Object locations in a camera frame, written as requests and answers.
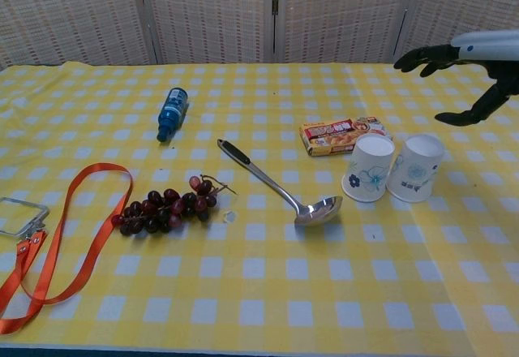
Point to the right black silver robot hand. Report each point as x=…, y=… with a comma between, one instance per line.
x=486, y=46

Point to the white paper cup blue print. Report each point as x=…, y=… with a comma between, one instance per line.
x=415, y=170

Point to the white paper cup flower print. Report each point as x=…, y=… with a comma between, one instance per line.
x=367, y=170

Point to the yellow checkered tablecloth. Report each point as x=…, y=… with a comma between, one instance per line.
x=243, y=284
x=466, y=251

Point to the curry roux box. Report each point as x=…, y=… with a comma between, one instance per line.
x=336, y=136

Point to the woven folding screen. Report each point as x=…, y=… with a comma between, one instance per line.
x=202, y=12

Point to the blue spray bottle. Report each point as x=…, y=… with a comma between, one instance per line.
x=172, y=109

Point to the dark red grape bunch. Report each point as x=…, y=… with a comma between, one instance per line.
x=162, y=213

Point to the clear badge holder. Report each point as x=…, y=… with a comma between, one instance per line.
x=38, y=213

